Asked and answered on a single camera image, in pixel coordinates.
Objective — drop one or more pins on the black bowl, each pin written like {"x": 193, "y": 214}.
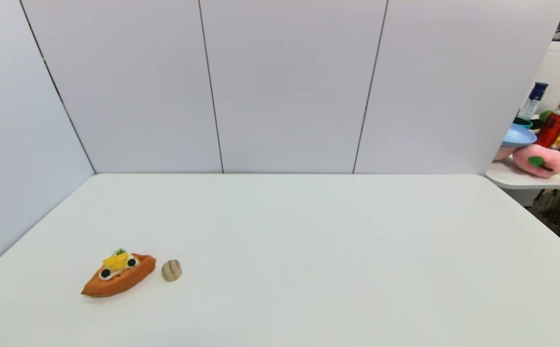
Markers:
{"x": 536, "y": 124}

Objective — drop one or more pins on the white side table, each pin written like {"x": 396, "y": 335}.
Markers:
{"x": 511, "y": 179}

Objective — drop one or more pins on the orange triangle bread with fruit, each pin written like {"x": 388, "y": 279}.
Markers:
{"x": 126, "y": 279}

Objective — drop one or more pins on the light blue plate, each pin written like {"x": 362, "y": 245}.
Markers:
{"x": 518, "y": 136}

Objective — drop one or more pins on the clear bottle with blue cap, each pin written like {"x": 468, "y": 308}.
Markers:
{"x": 534, "y": 103}

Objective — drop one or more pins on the small round beige bread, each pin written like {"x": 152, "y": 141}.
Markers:
{"x": 171, "y": 271}

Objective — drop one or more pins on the pink plush peach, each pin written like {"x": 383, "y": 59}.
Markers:
{"x": 555, "y": 160}

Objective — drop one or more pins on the teal bowl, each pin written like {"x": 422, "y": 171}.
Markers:
{"x": 523, "y": 121}

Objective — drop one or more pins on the green toy fruit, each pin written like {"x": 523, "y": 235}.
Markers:
{"x": 546, "y": 115}

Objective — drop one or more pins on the red drink can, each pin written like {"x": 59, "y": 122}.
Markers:
{"x": 552, "y": 129}

